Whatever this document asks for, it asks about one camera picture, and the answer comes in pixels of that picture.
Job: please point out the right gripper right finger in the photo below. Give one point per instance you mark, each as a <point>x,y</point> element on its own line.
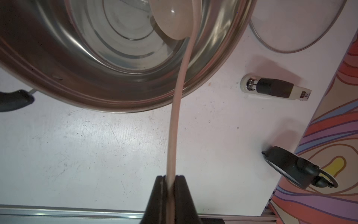
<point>185,211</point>

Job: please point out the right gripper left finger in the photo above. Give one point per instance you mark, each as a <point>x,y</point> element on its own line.
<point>155,212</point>

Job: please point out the stainless steel pot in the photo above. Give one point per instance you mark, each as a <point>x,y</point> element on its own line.
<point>102,55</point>

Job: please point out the cream plastic ladle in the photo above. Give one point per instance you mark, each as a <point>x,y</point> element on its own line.
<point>178,20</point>

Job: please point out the glass pot lid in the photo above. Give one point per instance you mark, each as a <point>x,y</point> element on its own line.
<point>289,27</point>

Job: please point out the black alarm clock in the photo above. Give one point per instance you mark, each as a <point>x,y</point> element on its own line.
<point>300,171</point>

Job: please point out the black white stapler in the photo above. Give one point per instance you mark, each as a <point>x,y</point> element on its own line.
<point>274,88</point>

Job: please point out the aluminium rail front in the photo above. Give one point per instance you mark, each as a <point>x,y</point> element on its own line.
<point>17,214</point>

